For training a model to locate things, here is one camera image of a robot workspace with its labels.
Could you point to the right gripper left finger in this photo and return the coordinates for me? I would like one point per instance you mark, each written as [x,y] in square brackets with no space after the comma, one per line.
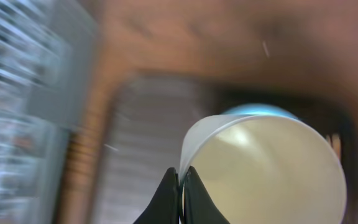
[164,206]

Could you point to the grey plastic dish rack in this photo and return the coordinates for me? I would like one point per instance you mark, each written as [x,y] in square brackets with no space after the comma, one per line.
[46,55]

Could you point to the white plastic cup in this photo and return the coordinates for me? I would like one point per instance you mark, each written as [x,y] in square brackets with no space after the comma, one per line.
[266,169]

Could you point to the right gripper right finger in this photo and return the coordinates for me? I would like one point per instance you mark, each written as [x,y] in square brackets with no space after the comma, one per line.
[197,205]

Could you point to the light blue bowl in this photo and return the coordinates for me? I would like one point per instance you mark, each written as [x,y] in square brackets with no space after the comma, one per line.
[259,109]

